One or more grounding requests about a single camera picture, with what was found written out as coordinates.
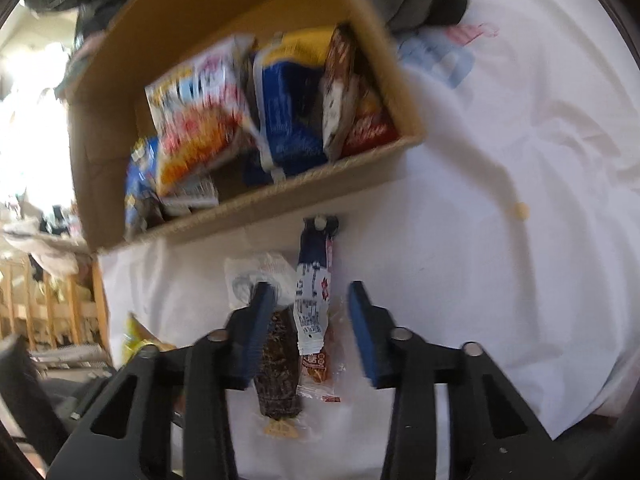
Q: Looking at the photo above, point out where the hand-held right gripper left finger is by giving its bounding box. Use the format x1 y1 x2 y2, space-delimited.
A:
45 281 279 480

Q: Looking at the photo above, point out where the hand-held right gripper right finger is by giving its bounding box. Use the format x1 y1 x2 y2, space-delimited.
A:
348 280 576 480

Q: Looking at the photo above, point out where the dark brown snack bar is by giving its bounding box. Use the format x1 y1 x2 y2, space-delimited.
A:
251 305 308 438

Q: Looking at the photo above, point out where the orange red snack stick packet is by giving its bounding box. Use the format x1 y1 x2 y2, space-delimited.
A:
296 337 347 404

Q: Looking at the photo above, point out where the clear white wrapper packet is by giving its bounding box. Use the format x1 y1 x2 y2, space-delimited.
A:
222 251 297 312

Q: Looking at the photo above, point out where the dark sachet with white label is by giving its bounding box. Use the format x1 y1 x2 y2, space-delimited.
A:
292 215 342 357

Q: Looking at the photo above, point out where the yellow green snack packet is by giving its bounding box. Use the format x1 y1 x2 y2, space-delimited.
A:
122 312 177 362

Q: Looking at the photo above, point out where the blue and yellow snack packet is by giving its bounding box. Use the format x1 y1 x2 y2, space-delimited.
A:
124 136 162 239

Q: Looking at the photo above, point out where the beige snack packet red bottom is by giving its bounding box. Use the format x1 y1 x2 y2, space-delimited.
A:
340 74 401 159

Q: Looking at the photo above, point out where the white and orange chips bag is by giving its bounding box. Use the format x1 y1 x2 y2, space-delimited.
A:
144 34 257 197

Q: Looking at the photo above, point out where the brown and white snack bar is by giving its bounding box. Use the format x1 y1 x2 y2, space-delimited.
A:
320 24 362 162

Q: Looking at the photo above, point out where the brown cardboard box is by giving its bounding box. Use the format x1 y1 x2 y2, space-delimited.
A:
66 0 427 252

